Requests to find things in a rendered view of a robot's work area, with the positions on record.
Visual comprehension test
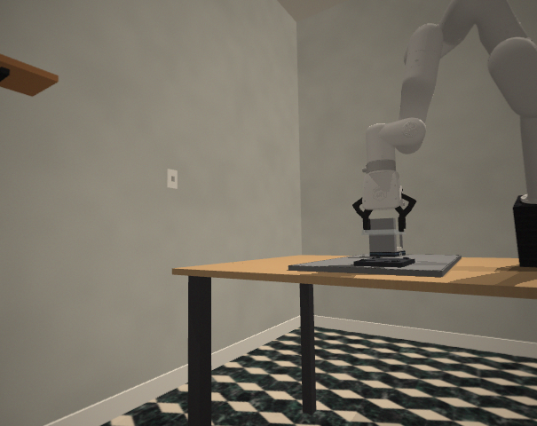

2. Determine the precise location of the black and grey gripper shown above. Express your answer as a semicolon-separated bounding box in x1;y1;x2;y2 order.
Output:
352;170;416;232

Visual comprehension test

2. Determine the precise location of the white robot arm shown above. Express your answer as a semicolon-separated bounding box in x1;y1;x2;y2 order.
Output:
362;0;537;204

